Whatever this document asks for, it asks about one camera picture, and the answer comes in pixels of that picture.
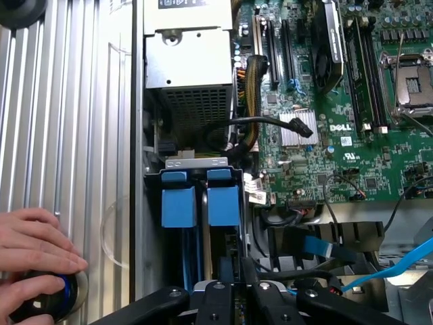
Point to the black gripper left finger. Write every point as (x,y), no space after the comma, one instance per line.
(213,304)

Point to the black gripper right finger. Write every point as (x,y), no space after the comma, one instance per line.
(270,304)

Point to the empty blue disk carrier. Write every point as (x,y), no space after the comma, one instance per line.
(177,206)

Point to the person's right hand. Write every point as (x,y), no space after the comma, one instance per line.
(17,301)

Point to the white barcode tag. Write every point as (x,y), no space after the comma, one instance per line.
(257,189)

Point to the open grey PC case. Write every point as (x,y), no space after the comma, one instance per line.
(358,213)

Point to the clear round disc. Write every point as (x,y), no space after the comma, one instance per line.
(118,50)
(105,233)

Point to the hard drive in blue caddy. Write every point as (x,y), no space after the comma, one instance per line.
(196,163)

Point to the green motherboard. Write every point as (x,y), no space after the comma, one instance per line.
(338,159)

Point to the silver finned heat sink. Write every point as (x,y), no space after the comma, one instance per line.
(297,133)

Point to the silver socket cover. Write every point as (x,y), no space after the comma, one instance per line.
(417,122)

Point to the grey power supply with label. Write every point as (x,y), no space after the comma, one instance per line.
(189,61)

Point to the black RAM slot bank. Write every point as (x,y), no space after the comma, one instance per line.
(367,74)

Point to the black expansion slot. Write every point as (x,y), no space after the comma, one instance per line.
(288,50)
(273,50)

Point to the black graphics card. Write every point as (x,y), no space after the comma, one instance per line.
(328,50)

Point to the CPU socket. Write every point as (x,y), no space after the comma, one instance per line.
(412,84)

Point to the silver locking lever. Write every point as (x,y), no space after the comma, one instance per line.
(399,67)

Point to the beige expansion slot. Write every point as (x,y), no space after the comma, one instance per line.
(257,34)

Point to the black round stand foot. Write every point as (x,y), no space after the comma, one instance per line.
(20,11)

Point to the black plastic air duct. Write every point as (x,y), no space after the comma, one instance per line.
(355,233)

